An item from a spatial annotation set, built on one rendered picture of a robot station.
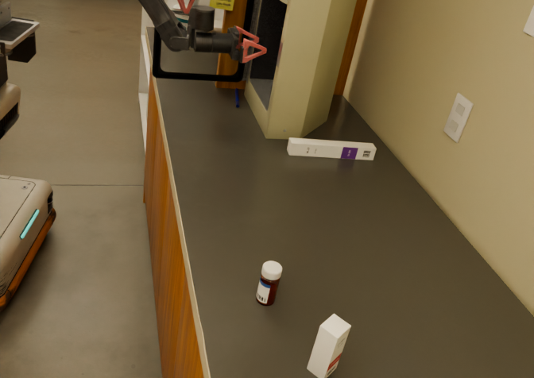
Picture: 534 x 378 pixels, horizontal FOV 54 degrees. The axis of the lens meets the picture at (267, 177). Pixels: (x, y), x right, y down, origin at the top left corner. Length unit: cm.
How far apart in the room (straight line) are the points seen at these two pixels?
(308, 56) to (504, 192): 63
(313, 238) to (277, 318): 27
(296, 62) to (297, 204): 42
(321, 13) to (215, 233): 67
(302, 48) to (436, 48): 38
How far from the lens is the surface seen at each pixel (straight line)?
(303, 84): 155
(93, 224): 272
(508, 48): 138
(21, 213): 235
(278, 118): 157
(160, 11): 155
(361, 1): 194
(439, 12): 162
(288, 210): 129
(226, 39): 157
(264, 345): 96
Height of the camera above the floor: 166
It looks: 31 degrees down
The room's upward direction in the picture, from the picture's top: 11 degrees clockwise
